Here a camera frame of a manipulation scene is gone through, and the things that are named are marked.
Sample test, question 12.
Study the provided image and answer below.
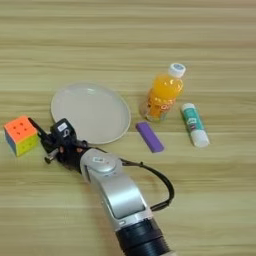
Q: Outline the round beige plate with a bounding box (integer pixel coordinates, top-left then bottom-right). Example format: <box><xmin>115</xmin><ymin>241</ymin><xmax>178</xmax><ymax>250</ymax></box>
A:
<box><xmin>50</xmin><ymin>82</ymin><xmax>132</xmax><ymax>146</ymax></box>

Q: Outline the purple rectangular eraser block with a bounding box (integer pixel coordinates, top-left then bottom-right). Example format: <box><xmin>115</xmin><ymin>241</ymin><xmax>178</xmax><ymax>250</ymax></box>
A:
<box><xmin>135</xmin><ymin>120</ymin><xmax>166</xmax><ymax>154</ymax></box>

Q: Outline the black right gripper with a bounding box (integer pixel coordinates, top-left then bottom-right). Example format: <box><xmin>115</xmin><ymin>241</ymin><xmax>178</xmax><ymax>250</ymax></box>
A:
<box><xmin>38</xmin><ymin>130</ymin><xmax>90</xmax><ymax>174</ymax></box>

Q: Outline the colourful puzzle cube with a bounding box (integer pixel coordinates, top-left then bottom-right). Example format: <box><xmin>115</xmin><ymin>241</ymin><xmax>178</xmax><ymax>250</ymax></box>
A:
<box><xmin>3</xmin><ymin>115</ymin><xmax>40</xmax><ymax>158</ymax></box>

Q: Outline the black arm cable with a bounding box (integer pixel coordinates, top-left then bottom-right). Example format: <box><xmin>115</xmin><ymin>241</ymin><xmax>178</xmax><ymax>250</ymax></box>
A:
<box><xmin>119</xmin><ymin>158</ymin><xmax>176</xmax><ymax>213</ymax></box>

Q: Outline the black marker pen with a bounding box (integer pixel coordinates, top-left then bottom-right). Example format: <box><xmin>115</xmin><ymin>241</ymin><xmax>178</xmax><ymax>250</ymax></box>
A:
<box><xmin>27</xmin><ymin>116</ymin><xmax>47</xmax><ymax>137</ymax></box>

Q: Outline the small black box white label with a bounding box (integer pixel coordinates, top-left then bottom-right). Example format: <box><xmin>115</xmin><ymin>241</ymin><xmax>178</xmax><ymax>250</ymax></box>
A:
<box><xmin>49</xmin><ymin>117</ymin><xmax>78</xmax><ymax>142</ymax></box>

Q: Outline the white green glue stick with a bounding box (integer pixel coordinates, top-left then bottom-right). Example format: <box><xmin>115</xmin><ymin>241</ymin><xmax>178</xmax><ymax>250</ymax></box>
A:
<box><xmin>180</xmin><ymin>102</ymin><xmax>211</xmax><ymax>149</ymax></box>

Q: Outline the orange juice bottle white cap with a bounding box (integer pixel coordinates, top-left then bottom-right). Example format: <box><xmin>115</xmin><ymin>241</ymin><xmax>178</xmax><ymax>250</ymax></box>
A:
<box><xmin>139</xmin><ymin>62</ymin><xmax>187</xmax><ymax>123</ymax></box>

